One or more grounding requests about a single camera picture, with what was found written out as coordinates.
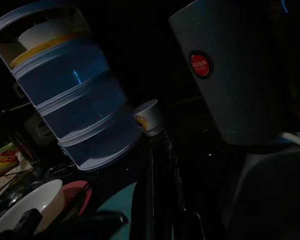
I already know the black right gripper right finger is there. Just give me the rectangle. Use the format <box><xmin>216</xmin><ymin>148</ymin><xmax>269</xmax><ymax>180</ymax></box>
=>
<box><xmin>164</xmin><ymin>131</ymin><xmax>206</xmax><ymax>240</ymax></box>

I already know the stainless steel sink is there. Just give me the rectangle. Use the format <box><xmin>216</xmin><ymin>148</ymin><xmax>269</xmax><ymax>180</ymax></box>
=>
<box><xmin>214</xmin><ymin>129</ymin><xmax>300</xmax><ymax>240</ymax></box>

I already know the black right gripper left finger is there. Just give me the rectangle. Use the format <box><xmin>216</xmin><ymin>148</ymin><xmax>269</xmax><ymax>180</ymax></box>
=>
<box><xmin>129</xmin><ymin>146</ymin><xmax>156</xmax><ymax>240</ymax></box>

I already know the pink plate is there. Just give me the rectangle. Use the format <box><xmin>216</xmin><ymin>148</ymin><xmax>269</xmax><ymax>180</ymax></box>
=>
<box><xmin>60</xmin><ymin>180</ymin><xmax>94</xmax><ymax>219</ymax></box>

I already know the teal plate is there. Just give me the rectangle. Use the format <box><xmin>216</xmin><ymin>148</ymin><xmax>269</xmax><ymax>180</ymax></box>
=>
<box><xmin>94</xmin><ymin>181</ymin><xmax>141</xmax><ymax>240</ymax></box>

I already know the grey water filter canister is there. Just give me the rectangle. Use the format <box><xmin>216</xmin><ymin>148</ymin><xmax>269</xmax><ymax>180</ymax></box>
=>
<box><xmin>168</xmin><ymin>0</ymin><xmax>300</xmax><ymax>147</ymax></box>

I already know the thin white canister tube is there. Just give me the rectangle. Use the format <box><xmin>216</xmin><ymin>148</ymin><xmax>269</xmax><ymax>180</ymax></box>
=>
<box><xmin>280</xmin><ymin>131</ymin><xmax>300</xmax><ymax>151</ymax></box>

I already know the blue white tiered water dispenser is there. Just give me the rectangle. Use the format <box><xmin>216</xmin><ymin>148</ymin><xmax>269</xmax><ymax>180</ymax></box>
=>
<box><xmin>0</xmin><ymin>0</ymin><xmax>144</xmax><ymax>172</ymax></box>

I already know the white bowl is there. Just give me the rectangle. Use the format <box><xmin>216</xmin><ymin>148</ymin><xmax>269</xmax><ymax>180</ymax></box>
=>
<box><xmin>0</xmin><ymin>178</ymin><xmax>66</xmax><ymax>238</ymax></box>

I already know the red yellow food packet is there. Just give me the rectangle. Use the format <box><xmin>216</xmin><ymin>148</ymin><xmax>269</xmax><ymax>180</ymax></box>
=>
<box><xmin>0</xmin><ymin>142</ymin><xmax>24</xmax><ymax>181</ymax></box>

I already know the white printed paper cup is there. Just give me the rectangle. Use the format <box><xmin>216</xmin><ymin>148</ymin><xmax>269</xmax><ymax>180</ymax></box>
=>
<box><xmin>133</xmin><ymin>99</ymin><xmax>166</xmax><ymax>137</ymax></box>

